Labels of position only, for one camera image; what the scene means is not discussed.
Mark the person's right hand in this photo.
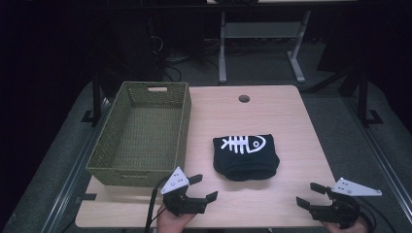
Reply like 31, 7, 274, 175
320, 216, 370, 233

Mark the grey metal desk frame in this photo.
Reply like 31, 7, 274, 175
217, 9, 313, 85

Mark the black cable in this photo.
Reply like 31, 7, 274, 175
354, 195, 399, 233
144, 176, 171, 233

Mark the person's left hand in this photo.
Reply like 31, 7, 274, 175
155, 204, 197, 233

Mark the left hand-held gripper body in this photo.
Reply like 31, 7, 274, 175
159, 166, 209, 217

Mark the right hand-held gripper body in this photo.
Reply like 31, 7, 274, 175
309, 177, 383, 230

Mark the green woven basket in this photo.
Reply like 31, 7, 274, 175
86, 81, 192, 188

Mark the bundle of floor cables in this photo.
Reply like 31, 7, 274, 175
149, 33, 224, 83

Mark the black metal stand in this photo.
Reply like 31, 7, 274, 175
81, 69, 108, 125
354, 66, 384, 128

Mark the black garment fish-bone print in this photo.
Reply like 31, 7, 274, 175
212, 134, 281, 183

